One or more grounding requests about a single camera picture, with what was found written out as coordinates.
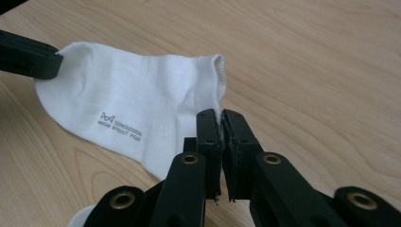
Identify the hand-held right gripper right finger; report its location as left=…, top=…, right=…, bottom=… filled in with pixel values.
left=221, top=109, right=265, bottom=201

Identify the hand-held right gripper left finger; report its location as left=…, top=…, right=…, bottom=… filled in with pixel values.
left=183, top=108, right=224, bottom=201

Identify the white sock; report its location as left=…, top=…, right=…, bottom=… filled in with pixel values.
left=66, top=203, right=97, bottom=227
left=33, top=41, right=228, bottom=182

